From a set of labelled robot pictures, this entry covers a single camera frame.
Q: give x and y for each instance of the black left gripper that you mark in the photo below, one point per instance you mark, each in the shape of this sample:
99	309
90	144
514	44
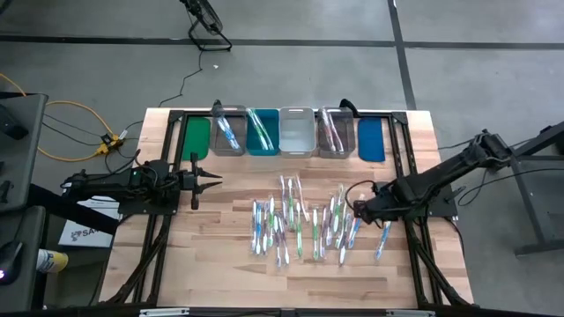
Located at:
188	180

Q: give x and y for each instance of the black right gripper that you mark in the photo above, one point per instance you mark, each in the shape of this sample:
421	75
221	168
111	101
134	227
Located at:
370	209

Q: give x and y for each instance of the blue toothbrush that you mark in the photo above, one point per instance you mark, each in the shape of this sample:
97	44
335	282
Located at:
233	142
224	125
382	242
353	229
258	229

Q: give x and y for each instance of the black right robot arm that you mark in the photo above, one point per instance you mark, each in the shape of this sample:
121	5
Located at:
440	176

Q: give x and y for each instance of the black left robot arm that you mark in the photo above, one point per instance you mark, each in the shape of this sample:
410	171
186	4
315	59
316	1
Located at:
106	187

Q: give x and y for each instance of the smoky grey translucent bin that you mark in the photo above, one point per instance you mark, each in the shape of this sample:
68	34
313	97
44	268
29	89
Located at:
348	132
241	119

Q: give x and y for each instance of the teal plastic bin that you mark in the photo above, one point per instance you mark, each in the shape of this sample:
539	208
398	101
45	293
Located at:
272	119

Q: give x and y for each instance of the white plastic bin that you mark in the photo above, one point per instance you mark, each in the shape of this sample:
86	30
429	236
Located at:
297	132

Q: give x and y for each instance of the white cardboard box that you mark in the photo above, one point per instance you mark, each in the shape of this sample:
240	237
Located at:
83	238

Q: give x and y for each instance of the black flat bar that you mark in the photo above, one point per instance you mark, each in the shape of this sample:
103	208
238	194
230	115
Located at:
66	211

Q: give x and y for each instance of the black floor fan stand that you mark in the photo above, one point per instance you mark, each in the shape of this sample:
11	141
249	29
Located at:
207	17

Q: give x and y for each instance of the yellow and white can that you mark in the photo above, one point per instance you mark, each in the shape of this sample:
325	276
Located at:
53	260

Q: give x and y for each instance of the grey side desk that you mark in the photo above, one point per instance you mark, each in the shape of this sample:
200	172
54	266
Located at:
26	167
33	286

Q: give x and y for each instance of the black computer mouse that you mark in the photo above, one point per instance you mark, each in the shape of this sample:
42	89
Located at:
9	262

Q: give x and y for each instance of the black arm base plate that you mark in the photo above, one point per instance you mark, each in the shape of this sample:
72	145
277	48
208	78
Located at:
132	209
447	207

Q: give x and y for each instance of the black aluminium table frame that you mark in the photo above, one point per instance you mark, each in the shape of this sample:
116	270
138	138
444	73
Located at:
400	119

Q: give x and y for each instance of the silver metal bracket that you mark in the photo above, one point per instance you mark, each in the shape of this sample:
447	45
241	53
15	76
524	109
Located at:
163	313
410	313

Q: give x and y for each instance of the black desk frame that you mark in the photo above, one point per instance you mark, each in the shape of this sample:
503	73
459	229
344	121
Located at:
526	202

